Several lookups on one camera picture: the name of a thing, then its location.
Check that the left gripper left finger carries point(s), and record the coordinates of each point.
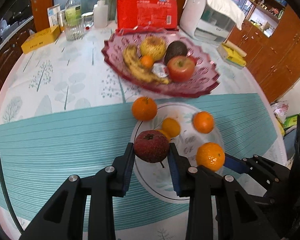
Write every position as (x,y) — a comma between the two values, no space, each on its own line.
(62,217)

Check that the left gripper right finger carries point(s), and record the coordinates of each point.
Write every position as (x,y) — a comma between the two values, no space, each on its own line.
(214,198)

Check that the mandarin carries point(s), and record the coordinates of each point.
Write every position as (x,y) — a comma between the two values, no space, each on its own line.
(211,156)
(147,61)
(144,109)
(203,122)

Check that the small kumquat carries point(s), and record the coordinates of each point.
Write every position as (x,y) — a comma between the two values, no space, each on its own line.
(171,127)
(165,134)

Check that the red hawthorn fruit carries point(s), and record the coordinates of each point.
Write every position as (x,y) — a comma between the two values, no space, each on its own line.
(151,146)
(193,59)

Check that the red apple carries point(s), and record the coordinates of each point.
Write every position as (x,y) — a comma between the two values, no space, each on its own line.
(180,68)

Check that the dark avocado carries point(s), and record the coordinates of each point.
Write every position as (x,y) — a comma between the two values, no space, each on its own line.
(175,48)

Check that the yellow speckled pear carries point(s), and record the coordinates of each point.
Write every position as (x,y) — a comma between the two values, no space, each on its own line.
(153,46)

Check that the overripe spotted banana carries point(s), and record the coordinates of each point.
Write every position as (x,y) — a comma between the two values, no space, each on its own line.
(136,68)

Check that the tree print tablecloth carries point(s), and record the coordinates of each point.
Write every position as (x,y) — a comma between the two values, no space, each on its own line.
(64,111)

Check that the yellow tissue pack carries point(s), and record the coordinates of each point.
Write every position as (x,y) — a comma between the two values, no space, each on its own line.
(232,54)

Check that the wooden cabinet right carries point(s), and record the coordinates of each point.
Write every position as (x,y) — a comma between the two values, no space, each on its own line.
(270,36)

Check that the white countertop appliance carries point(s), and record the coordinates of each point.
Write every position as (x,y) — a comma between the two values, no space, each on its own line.
(201,22)

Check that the white cloth on appliance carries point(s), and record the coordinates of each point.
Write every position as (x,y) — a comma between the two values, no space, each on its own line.
(227,8)

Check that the yellow flat box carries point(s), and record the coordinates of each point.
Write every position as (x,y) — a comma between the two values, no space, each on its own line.
(40,39)

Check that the clear drinking glass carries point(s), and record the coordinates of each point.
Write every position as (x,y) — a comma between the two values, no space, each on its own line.
(74,29)

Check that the red snack package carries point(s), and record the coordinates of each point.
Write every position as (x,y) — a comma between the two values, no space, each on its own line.
(139,15)

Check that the small metal can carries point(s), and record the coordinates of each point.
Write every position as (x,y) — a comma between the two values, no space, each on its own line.
(61,20)

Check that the small white blue carton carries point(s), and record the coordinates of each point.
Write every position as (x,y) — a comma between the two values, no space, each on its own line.
(52,13)

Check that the clear plastic bottle green label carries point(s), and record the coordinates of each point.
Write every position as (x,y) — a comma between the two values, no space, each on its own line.
(73,12)

